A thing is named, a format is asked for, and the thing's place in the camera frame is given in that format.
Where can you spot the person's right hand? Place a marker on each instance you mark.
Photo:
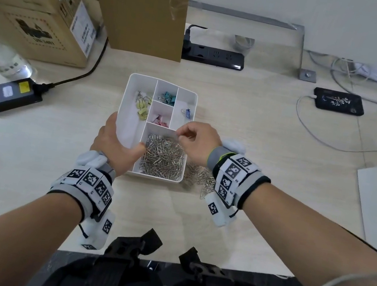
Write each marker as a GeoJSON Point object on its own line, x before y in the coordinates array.
{"type": "Point", "coordinates": [201, 143]}

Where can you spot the person's left hand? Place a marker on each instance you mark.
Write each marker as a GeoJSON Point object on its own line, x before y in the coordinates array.
{"type": "Point", "coordinates": [113, 152]}

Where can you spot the white compartment organizer tray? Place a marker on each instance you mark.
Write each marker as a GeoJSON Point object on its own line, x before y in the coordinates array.
{"type": "Point", "coordinates": [128, 127]}

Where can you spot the dark blue binder clip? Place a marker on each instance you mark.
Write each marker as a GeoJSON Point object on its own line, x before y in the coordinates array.
{"type": "Point", "coordinates": [187, 113]}

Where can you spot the pile of silver paper clips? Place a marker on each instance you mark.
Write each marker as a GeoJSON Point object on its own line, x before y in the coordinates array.
{"type": "Point", "coordinates": [164, 158]}

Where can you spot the bunch of pink binder clips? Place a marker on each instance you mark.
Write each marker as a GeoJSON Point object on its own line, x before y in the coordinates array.
{"type": "Point", "coordinates": [161, 121]}

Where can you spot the bunch of yellow binder clips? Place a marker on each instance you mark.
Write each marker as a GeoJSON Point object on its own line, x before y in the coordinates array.
{"type": "Point", "coordinates": [142, 108]}

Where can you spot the bunch of blue binder clips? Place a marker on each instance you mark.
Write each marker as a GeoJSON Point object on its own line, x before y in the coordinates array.
{"type": "Point", "coordinates": [168, 98]}

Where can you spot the person's right forearm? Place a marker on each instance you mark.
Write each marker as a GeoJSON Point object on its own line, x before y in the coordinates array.
{"type": "Point", "coordinates": [301, 246]}

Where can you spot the person's left forearm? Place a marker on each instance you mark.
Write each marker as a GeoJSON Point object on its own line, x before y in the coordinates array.
{"type": "Point", "coordinates": [7, 237]}

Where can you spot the white left wrist pod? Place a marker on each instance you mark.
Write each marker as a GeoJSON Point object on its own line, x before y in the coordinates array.
{"type": "Point", "coordinates": [91, 159]}

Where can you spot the gray left wrist marker band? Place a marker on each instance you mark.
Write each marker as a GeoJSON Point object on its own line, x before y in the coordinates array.
{"type": "Point", "coordinates": [84, 185]}

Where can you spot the gray wrist marker band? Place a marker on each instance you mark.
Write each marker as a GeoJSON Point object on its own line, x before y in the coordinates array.
{"type": "Point", "coordinates": [236, 178]}
{"type": "Point", "coordinates": [84, 185]}

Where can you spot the gray right wrist marker band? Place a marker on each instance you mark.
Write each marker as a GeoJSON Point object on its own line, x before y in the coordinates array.
{"type": "Point", "coordinates": [236, 178]}

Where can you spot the black power strip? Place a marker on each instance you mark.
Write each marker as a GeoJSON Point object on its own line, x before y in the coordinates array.
{"type": "Point", "coordinates": [220, 58]}

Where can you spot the black power plug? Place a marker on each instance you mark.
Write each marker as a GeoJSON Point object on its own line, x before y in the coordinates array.
{"type": "Point", "coordinates": [187, 43]}

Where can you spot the clear tape roll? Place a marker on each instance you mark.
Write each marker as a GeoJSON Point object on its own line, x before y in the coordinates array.
{"type": "Point", "coordinates": [243, 43]}

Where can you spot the black power adapter brick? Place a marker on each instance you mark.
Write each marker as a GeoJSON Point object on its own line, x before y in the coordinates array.
{"type": "Point", "coordinates": [5, 94]}

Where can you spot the black chest harness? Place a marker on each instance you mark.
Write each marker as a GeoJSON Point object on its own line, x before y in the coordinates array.
{"type": "Point", "coordinates": [115, 280]}

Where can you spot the glass bottle with steel lid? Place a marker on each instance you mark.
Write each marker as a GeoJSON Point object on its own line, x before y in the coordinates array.
{"type": "Point", "coordinates": [7, 64]}

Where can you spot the black smartphone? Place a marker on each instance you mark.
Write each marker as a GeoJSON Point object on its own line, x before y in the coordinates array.
{"type": "Point", "coordinates": [339, 101]}

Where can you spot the flat brown cardboard sheet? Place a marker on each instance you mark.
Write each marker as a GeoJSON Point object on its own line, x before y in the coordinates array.
{"type": "Point", "coordinates": [136, 2]}

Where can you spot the white desk divider panel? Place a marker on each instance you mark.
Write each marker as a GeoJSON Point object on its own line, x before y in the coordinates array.
{"type": "Point", "coordinates": [321, 15]}

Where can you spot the white right wrist camera block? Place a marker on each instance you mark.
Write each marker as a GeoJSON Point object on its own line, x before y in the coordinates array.
{"type": "Point", "coordinates": [218, 214]}

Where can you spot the white wrist camera block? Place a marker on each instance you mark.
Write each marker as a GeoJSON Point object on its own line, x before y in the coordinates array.
{"type": "Point", "coordinates": [218, 214]}
{"type": "Point", "coordinates": [97, 234]}

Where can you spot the white left wrist camera block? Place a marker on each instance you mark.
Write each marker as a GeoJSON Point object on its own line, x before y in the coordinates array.
{"type": "Point", "coordinates": [97, 234]}

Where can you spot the gray metal divider bracket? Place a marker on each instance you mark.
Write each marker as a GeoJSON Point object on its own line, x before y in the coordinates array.
{"type": "Point", "coordinates": [308, 75]}

